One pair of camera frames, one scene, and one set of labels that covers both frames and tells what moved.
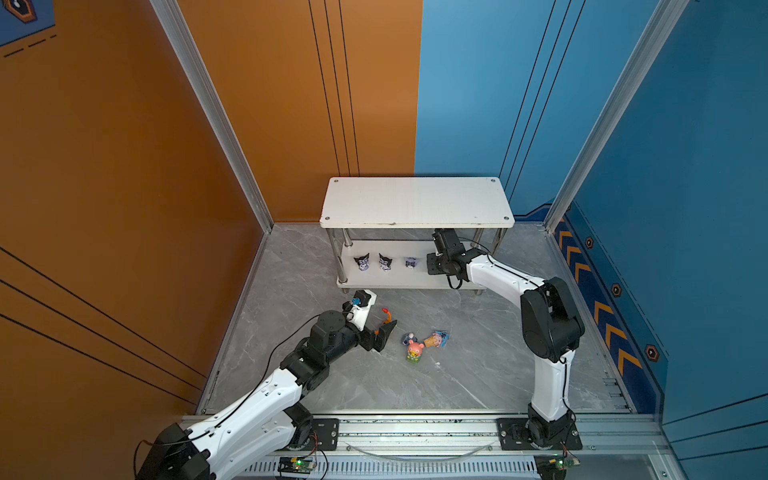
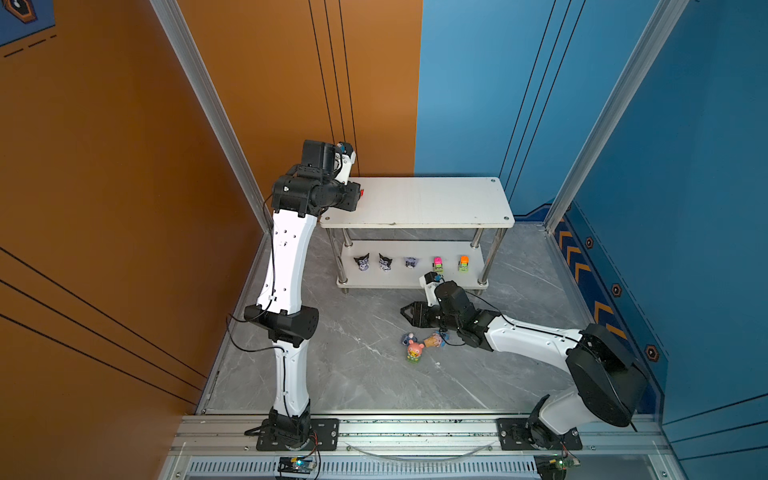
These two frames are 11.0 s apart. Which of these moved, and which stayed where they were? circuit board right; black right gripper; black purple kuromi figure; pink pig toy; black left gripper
Moved: black right gripper; black left gripper
Stayed: pink pig toy; black purple kuromi figure; circuit board right
